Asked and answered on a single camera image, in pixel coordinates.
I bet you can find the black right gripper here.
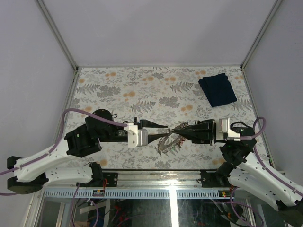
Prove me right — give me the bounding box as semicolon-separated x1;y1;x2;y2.
172;118;230;146

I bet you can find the metal base rail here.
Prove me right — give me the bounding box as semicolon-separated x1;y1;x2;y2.
103;169;231;189

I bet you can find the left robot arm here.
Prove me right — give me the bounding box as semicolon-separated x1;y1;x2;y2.
7;108;166;195

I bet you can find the white slotted cable duct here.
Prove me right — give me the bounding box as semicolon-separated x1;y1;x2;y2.
44;188;228;199

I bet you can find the dark blue folded cloth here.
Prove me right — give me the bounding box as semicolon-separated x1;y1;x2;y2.
198;73;237;107

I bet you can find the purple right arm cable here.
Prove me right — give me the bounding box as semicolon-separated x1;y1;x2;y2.
239;117;303;197

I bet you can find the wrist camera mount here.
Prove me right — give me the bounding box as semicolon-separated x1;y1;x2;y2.
215;117;240;141
124;123;148;148

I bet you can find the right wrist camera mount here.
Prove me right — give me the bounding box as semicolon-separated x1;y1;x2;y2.
215;117;240;141

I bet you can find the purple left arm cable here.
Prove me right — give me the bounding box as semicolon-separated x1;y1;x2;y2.
0;108;128;196

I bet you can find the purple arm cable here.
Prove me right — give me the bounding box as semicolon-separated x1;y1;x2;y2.
0;108;128;196
239;117;303;197

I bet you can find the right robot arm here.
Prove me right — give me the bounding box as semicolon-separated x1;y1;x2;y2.
172;118;303;227

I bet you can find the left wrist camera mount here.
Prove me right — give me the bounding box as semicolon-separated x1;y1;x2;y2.
124;123;148;148

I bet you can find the large metal keyring disc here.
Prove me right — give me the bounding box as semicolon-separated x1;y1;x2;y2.
156;135;186;156

